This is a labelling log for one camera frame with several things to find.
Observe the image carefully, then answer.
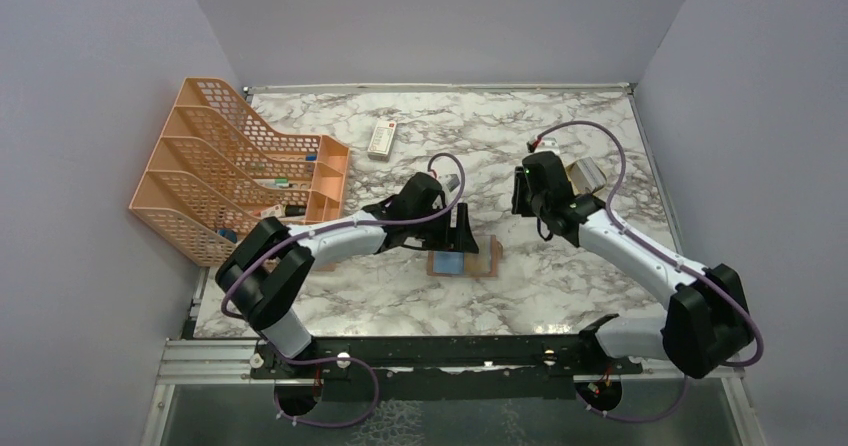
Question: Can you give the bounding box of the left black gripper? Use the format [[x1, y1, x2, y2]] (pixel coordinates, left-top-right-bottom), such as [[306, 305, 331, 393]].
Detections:
[[409, 202, 478, 255]]

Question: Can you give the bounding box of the tan leather card holder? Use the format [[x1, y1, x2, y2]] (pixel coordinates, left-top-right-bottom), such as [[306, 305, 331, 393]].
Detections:
[[426, 235, 503, 279]]

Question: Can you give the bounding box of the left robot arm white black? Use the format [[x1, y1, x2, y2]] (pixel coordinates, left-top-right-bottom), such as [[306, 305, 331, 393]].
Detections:
[[215, 172, 479, 377]]

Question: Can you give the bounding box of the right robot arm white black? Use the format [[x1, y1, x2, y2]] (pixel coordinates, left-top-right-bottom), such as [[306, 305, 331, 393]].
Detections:
[[512, 151, 756, 379]]

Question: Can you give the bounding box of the white red small box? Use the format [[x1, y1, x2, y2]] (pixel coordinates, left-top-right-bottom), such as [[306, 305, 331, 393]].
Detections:
[[366, 121, 398, 161]]

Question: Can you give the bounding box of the orange plastic file rack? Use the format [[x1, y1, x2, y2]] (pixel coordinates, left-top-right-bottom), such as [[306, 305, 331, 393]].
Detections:
[[129, 77, 351, 267]]

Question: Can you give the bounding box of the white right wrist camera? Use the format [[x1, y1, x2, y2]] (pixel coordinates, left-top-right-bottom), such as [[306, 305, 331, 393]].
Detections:
[[527, 136, 561, 155]]

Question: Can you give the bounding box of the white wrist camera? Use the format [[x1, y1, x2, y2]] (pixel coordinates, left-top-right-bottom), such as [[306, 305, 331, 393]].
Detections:
[[527, 136, 561, 155], [437, 173, 462, 193]]

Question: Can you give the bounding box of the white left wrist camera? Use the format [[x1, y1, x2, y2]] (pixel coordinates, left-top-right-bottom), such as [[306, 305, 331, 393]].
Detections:
[[437, 173, 462, 193]]

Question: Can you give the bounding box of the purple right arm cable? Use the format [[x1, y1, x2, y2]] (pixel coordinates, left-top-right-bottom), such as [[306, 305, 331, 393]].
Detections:
[[529, 120, 764, 424]]

